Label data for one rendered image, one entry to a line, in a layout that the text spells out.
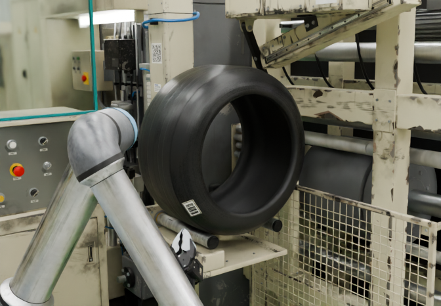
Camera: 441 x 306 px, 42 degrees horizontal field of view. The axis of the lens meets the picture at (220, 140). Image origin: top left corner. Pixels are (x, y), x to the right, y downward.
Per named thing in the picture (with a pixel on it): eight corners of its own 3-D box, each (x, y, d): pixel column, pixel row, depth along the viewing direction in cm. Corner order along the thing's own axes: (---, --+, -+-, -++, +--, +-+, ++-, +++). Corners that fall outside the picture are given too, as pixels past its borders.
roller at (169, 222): (153, 218, 214) (161, 209, 216) (159, 226, 216) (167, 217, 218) (205, 243, 186) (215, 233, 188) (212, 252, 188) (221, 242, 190)
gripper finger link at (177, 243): (182, 240, 174) (180, 266, 167) (172, 229, 170) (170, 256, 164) (191, 237, 173) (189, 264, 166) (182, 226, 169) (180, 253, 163)
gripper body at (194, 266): (180, 270, 169) (178, 307, 160) (166, 255, 163) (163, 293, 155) (204, 263, 166) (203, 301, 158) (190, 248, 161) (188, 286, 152)
